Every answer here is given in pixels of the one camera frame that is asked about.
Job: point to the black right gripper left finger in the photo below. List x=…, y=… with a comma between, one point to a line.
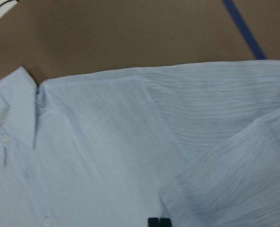
x=153, y=222

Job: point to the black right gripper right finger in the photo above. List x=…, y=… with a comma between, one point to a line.
x=165, y=222

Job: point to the light blue striped shirt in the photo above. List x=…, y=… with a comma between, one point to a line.
x=196, y=143

